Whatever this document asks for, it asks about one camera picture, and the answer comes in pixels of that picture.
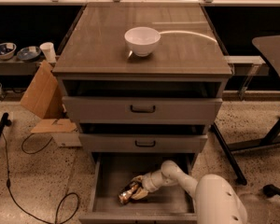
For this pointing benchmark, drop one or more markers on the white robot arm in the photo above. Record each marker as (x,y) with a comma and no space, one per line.
(215,199)

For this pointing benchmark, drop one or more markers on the grey middle drawer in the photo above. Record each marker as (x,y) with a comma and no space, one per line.
(143,143)

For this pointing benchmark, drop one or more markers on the grey drawer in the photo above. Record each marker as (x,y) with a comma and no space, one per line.
(143,143)
(131,110)
(113,172)

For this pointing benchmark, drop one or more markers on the grey bottom drawer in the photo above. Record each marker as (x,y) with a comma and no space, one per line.
(113,172)

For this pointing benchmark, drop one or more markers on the grey drawer cabinet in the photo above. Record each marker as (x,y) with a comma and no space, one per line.
(187,63)

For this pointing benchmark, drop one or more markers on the grey top drawer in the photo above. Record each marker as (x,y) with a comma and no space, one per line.
(131,110)

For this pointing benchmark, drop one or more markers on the white bowl on counter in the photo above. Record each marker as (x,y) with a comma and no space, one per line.
(142,41)

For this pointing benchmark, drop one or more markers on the brown cardboard box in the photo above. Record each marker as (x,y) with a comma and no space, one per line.
(44,99)

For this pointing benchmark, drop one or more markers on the black caster foot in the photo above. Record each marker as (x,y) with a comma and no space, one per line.
(271,190)

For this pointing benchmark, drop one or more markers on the white paper cup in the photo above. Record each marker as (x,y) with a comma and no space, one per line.
(49,51)

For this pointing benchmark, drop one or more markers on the blue patterned bowl right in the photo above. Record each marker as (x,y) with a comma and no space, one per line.
(29,54)

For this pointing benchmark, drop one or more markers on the blue patterned bowl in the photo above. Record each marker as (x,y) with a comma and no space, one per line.
(29,54)
(7,50)

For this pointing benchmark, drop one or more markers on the grey side shelf left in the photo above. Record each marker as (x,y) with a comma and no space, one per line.
(16,67)

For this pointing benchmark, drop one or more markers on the blue patterned bowl left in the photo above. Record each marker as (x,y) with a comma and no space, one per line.
(7,50)

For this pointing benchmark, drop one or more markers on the dark side table top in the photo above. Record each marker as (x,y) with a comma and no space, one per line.
(269,47)

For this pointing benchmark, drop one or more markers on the black table leg frame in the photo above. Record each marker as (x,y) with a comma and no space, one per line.
(271,138)

